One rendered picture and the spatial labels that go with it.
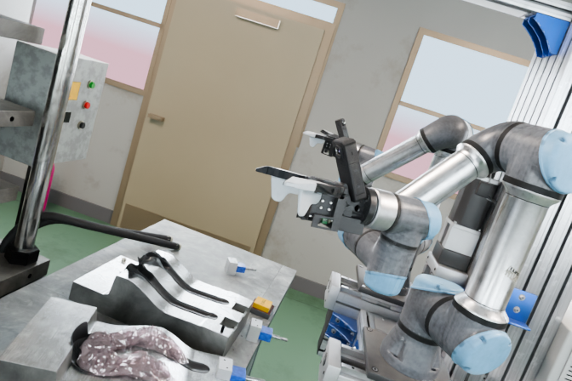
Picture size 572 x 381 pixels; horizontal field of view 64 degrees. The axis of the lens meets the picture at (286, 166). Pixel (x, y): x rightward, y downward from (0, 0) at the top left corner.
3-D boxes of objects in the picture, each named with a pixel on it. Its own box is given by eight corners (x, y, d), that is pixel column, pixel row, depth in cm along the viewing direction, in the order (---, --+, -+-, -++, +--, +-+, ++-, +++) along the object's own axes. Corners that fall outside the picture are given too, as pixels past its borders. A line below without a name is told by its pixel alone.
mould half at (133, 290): (245, 324, 154) (257, 288, 152) (220, 365, 129) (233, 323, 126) (117, 270, 162) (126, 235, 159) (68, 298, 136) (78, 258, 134)
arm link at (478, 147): (493, 105, 109) (324, 218, 102) (529, 111, 99) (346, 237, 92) (506, 145, 113) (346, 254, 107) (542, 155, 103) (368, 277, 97)
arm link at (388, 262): (378, 274, 98) (396, 227, 96) (407, 302, 87) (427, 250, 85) (347, 269, 95) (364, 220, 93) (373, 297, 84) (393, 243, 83)
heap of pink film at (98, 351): (190, 355, 119) (198, 329, 118) (180, 403, 102) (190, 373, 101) (90, 332, 115) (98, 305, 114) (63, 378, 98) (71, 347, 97)
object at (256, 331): (285, 343, 150) (289, 329, 149) (284, 352, 145) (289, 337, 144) (247, 332, 150) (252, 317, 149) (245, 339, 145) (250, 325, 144)
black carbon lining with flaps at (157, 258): (229, 306, 148) (237, 280, 146) (212, 328, 132) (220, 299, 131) (135, 267, 153) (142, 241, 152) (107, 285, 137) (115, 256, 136)
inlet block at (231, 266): (253, 272, 196) (256, 261, 195) (255, 278, 191) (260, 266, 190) (224, 268, 191) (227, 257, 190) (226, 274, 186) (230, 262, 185)
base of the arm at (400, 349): (431, 355, 122) (443, 322, 121) (443, 389, 107) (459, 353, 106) (377, 335, 123) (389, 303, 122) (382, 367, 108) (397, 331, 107)
